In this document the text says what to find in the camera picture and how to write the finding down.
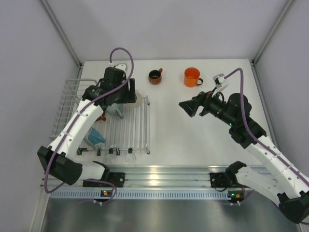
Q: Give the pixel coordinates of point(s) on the orange mug black handle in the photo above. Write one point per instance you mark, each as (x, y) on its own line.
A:
(192, 77)

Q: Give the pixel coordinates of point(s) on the blue speckled mug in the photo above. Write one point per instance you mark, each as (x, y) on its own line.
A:
(94, 137)

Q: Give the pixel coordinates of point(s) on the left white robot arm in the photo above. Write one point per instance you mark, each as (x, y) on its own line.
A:
(58, 159)

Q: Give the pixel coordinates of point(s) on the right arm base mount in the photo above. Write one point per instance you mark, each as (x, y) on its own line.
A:
(222, 180)

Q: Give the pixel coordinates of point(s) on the white wire dish rack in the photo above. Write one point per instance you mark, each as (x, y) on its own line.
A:
(122, 131)

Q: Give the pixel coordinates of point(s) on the beige handleless cup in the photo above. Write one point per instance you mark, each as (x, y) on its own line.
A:
(139, 100)

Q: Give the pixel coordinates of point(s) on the grey glazed mug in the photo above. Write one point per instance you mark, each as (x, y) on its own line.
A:
(116, 110)

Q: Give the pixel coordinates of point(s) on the red floral white-inside cup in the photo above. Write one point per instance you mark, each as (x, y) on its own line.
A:
(102, 117)

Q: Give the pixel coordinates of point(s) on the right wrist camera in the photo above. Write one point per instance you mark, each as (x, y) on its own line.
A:
(220, 83)

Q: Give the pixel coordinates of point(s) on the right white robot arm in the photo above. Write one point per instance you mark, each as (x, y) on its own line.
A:
(288, 189)

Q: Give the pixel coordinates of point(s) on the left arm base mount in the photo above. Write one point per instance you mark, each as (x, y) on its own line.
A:
(116, 178)

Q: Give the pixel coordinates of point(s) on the aluminium rail frame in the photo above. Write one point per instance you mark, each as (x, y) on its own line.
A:
(166, 177)

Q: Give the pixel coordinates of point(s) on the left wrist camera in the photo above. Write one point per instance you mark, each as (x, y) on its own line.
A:
(121, 66)

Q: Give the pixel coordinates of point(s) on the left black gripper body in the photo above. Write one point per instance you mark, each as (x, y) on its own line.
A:
(123, 95)

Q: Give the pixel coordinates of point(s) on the small brown patterned cup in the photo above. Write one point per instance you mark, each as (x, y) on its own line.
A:
(155, 76)

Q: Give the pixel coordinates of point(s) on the perforated cable duct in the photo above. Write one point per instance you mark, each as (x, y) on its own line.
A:
(134, 194)

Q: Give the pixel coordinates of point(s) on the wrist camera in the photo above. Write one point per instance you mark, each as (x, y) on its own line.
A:
(220, 83)
(121, 66)

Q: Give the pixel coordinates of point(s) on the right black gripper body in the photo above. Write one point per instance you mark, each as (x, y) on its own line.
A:
(212, 105)

